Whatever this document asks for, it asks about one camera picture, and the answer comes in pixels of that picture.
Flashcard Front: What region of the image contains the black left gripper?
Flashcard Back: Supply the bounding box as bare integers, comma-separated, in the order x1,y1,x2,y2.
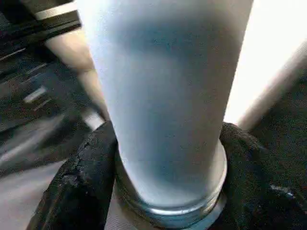
0,14,104,139

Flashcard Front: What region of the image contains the white plastic table leg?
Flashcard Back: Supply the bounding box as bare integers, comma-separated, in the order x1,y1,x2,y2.
74,0,255,230

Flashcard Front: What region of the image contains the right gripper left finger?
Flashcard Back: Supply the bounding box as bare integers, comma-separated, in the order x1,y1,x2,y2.
26,120,118,230

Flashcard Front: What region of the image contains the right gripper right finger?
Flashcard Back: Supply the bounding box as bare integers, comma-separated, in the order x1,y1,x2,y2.
211,122,307,230

